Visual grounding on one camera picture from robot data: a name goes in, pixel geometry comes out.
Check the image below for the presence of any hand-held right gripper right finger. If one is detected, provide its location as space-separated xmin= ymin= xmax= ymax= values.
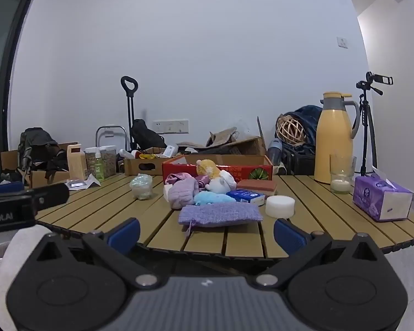
xmin=255 ymin=217 xmax=380 ymax=289

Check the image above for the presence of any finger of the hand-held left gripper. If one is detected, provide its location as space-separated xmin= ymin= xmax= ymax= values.
xmin=0 ymin=181 xmax=26 ymax=196
xmin=31 ymin=182 xmax=70 ymax=212

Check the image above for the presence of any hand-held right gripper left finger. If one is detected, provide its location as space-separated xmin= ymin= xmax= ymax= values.
xmin=36 ymin=217 xmax=160 ymax=289

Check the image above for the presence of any white round sponge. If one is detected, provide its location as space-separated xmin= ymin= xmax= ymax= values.
xmin=265 ymin=195 xmax=295 ymax=219

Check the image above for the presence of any clear crinkled plastic bag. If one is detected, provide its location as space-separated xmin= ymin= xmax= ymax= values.
xmin=130 ymin=174 xmax=154 ymax=201

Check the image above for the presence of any brown and pink sponge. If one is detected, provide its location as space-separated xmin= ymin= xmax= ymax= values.
xmin=237 ymin=179 xmax=278 ymax=197

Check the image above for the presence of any blue tissue pack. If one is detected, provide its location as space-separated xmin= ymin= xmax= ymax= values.
xmin=226 ymin=188 xmax=266 ymax=206

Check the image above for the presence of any purple woven pouch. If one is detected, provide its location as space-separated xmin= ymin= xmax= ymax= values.
xmin=178 ymin=202 xmax=263 ymax=238

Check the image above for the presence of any red cardboard box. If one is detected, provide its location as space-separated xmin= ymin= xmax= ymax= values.
xmin=162 ymin=154 xmax=273 ymax=184

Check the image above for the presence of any pink satin scrunchie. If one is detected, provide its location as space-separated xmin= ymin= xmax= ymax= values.
xmin=165 ymin=172 xmax=212 ymax=191

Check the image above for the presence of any light blue plush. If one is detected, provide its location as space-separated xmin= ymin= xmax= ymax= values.
xmin=194 ymin=191 xmax=236 ymax=208

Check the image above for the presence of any yellow and white plush toy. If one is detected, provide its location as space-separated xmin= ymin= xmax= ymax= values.
xmin=196 ymin=159 xmax=237 ymax=193

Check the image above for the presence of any open cardboard box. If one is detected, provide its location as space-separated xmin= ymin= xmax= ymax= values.
xmin=0 ymin=141 xmax=81 ymax=189

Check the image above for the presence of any crumpled plastic wrapper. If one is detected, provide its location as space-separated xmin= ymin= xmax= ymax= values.
xmin=67 ymin=174 xmax=101 ymax=190

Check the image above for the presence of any beige carton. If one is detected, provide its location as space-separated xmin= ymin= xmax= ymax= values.
xmin=67 ymin=143 xmax=89 ymax=180

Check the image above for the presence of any dark green backpack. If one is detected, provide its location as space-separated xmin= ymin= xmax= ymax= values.
xmin=17 ymin=127 xmax=69 ymax=180

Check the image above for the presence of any clear food container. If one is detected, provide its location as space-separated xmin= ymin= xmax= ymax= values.
xmin=99 ymin=145 xmax=117 ymax=177
xmin=85 ymin=147 xmax=100 ymax=177

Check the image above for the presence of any green spray bottle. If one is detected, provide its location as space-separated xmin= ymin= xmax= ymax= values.
xmin=93 ymin=147 xmax=105 ymax=180

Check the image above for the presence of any small cardboard tray box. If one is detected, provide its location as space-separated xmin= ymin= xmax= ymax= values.
xmin=124 ymin=148 xmax=167 ymax=176

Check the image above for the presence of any black suitcase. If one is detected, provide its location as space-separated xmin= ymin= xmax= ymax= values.
xmin=282 ymin=150 xmax=317 ymax=176

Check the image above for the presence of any glass with white candle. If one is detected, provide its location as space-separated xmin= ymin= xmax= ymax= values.
xmin=330 ymin=153 xmax=357 ymax=195

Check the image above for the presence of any blue-capped water bottle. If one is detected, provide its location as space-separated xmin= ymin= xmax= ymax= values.
xmin=267 ymin=138 xmax=283 ymax=167

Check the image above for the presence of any purple tissue pack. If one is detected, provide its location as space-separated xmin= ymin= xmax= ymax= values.
xmin=352 ymin=174 xmax=414 ymax=222

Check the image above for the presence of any yellow thermos jug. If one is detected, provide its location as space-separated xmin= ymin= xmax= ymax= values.
xmin=314 ymin=92 xmax=361 ymax=184

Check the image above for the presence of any large brown cardboard box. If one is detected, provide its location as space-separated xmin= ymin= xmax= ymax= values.
xmin=175 ymin=116 xmax=267 ymax=156

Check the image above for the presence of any black bag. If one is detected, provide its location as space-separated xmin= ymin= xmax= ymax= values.
xmin=130 ymin=119 xmax=168 ymax=151

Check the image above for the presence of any wicker ball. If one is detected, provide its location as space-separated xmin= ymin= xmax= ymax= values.
xmin=276 ymin=113 xmax=306 ymax=145

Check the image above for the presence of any dark glass door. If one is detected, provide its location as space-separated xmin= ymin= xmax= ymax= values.
xmin=0 ymin=0 xmax=34 ymax=188

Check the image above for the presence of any dark blue cloth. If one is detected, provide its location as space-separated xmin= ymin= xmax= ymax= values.
xmin=275 ymin=105 xmax=323 ymax=153

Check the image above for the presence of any white folding stool frame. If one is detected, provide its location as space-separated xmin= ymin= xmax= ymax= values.
xmin=95 ymin=125 xmax=127 ymax=150

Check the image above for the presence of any white wall socket strip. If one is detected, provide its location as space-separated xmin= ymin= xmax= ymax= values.
xmin=152 ymin=119 xmax=190 ymax=135

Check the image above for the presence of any black trolley handle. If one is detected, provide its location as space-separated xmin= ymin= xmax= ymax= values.
xmin=120 ymin=75 xmax=139 ymax=151

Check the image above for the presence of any black tripod with camera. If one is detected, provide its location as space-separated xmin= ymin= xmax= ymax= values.
xmin=355 ymin=71 xmax=394 ymax=177

